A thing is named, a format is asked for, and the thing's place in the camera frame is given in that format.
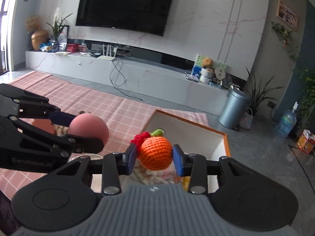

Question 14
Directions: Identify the pink foam ball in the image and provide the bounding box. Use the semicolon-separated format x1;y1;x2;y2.
68;113;109;145

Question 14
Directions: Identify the orange crochet fruit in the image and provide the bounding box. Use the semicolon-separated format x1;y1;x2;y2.
130;128;172;171

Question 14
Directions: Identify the orange cardboard box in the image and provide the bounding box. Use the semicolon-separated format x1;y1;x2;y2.
120;110;231;192

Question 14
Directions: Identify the pink checkered tablecloth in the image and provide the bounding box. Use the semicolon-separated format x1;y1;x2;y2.
1;72;209;200

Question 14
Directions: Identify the red tin box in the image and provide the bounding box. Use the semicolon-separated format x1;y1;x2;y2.
66;43;79;53

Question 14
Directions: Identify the grey metal trash can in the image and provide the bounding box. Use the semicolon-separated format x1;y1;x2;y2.
218;89;251;129

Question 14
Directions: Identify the white wifi router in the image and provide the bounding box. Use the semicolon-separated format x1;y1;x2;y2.
98;44;118;61

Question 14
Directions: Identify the golden round vase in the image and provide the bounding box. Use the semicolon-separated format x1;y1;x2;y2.
31;29;49;51

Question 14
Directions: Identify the marble tv cabinet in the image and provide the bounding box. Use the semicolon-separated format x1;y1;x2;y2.
25;51;228;115

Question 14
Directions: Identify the green plant in vase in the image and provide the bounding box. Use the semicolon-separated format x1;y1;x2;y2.
47;13;73;53

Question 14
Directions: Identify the potted green floor plant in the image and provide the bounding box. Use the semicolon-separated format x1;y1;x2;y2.
243;68;284;116

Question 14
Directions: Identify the blue water bottle jug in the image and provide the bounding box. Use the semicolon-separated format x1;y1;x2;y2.
275;102;298;138

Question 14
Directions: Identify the brown teddy bear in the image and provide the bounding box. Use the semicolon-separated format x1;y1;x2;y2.
201;57;213;67

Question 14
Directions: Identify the colourful gift box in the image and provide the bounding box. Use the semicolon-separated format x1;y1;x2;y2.
296;129;315;154

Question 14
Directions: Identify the hanging ivy plant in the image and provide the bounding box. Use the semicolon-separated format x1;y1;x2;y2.
295;67;314;130

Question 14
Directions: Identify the black wall television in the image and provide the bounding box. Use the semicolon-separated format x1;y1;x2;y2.
76;0;172;36

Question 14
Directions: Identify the framed wall picture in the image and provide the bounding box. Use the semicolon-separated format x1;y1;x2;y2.
276;0;298;31

